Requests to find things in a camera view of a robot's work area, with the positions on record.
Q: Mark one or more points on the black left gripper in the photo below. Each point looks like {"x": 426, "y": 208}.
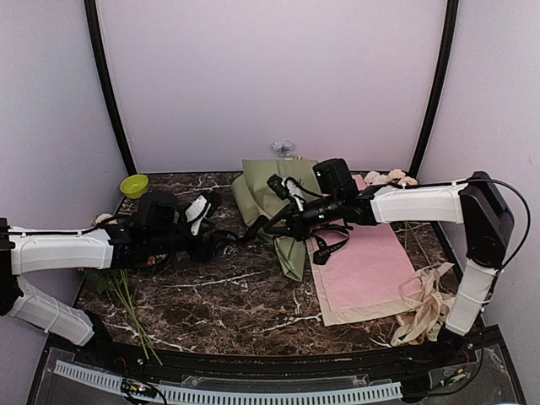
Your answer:
{"x": 204, "y": 248}

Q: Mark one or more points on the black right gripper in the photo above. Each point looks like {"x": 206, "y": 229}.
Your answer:
{"x": 297, "y": 227}

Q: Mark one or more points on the peach green wrapping paper sheet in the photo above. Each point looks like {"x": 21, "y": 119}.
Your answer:
{"x": 254, "y": 197}

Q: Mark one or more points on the black lettered ribbon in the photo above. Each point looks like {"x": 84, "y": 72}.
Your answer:
{"x": 217, "y": 240}

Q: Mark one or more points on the blue flower stem bunch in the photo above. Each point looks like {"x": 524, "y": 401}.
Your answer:
{"x": 284, "y": 149}

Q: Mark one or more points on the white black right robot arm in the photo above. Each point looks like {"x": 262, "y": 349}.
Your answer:
{"x": 475, "y": 203}

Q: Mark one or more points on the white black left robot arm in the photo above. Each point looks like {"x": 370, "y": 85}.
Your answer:
{"x": 26, "y": 251}

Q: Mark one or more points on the pink rose stem bunch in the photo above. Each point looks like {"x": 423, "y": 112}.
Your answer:
{"x": 116, "y": 281}

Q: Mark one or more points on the lime green plastic bowl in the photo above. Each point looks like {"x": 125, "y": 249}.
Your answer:
{"x": 134, "y": 186}

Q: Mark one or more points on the pink wrapping paper sheet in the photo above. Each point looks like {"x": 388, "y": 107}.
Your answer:
{"x": 366, "y": 279}

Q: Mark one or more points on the pink white rose bunch right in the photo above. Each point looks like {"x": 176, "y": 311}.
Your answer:
{"x": 396, "y": 176}

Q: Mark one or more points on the cream ribbon pile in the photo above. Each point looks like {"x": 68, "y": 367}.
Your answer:
{"x": 427, "y": 307}

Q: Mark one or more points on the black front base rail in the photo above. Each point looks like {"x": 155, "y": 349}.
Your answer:
{"x": 291, "y": 349}

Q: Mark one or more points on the white slotted cable duct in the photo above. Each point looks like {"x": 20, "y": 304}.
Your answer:
{"x": 205, "y": 390}

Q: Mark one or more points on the black vertical frame post left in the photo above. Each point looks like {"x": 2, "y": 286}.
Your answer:
{"x": 100, "y": 61}

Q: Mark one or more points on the black vertical frame post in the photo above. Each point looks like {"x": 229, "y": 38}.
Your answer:
{"x": 444, "y": 55}
{"x": 100, "y": 61}

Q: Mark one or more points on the black vertical frame post right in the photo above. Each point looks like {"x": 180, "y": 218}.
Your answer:
{"x": 444, "y": 55}

